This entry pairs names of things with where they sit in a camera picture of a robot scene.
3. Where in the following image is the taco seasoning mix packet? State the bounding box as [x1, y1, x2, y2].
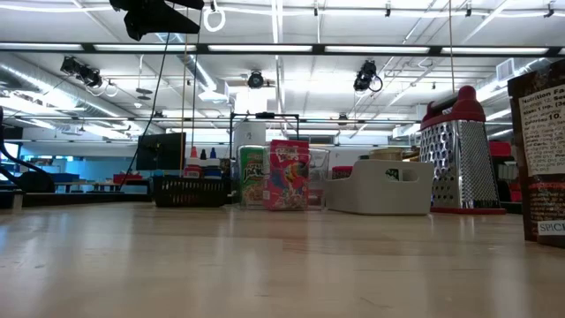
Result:
[507, 58, 565, 249]

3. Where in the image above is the white plastic handled bin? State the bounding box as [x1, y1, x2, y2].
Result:
[325, 159, 435, 216]

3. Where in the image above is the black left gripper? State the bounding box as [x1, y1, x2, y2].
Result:
[109, 0, 206, 42]

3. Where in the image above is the black overhead camera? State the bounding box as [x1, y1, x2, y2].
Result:
[352, 60, 383, 93]
[60, 56, 103, 88]
[246, 70, 265, 89]

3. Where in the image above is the black plastic mesh basket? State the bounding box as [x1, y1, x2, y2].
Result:
[152, 175, 230, 208]

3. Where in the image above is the red background appliance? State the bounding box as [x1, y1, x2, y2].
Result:
[487, 140, 523, 204]

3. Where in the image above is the black background rig frame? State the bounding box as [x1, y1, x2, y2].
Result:
[228, 110, 301, 149]

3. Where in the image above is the blue-tipped food colouring bottle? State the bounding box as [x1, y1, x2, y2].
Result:
[205, 147, 223, 180]

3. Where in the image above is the black hanging cable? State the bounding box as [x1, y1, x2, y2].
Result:
[118, 33, 172, 192]

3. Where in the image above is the orange-tipped food colouring bottle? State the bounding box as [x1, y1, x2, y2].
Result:
[184, 147, 202, 179]

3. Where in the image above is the green mini cereal box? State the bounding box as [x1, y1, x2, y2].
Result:
[237, 146, 267, 208]

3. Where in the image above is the overhead light bar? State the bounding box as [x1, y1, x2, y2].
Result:
[0, 41, 565, 58]

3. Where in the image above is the black background monitor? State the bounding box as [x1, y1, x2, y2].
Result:
[135, 132, 187, 171]

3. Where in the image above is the red background crate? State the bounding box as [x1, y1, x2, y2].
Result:
[112, 172, 143, 186]

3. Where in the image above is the black aluminium table frame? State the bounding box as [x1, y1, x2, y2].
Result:
[0, 190, 155, 208]

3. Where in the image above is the clear plastic bin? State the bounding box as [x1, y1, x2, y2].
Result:
[236, 145, 331, 211]

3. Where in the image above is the red-handled metal box grater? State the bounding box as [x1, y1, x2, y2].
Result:
[418, 85, 508, 216]

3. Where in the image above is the white hanging ring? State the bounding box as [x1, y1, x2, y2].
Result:
[202, 7, 227, 34]

